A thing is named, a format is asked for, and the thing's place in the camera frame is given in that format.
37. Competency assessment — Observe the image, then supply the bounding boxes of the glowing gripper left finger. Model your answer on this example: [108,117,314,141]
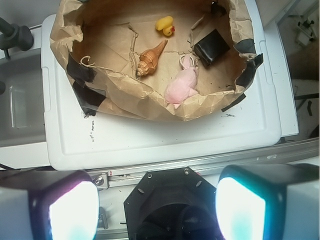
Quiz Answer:
[0,170,100,240]

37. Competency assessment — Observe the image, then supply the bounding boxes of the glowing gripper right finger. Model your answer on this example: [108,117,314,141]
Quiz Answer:
[215,163,320,240]

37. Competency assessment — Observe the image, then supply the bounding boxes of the yellow rubber duck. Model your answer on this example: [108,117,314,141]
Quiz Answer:
[154,15,175,37]

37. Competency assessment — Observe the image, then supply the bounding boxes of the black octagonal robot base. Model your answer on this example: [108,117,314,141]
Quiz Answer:
[123,167,220,240]

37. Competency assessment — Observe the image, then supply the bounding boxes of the white plastic bin lid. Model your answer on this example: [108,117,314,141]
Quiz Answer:
[41,0,282,170]

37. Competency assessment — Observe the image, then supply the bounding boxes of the clear plastic container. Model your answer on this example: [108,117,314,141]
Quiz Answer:
[0,48,46,147]

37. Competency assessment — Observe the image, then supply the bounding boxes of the pink plush toy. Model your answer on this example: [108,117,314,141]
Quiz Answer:
[164,54,198,109]

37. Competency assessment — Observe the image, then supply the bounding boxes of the black rectangular box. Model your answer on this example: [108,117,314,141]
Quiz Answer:
[193,29,230,67]

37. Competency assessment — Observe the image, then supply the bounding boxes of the grey clamp knob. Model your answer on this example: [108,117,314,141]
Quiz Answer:
[0,18,34,60]

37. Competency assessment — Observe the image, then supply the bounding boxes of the crumpled brown paper bag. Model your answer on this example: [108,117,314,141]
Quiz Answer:
[50,0,263,122]

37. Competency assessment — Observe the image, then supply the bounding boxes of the brown conch seashell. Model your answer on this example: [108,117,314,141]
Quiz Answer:
[135,39,168,78]

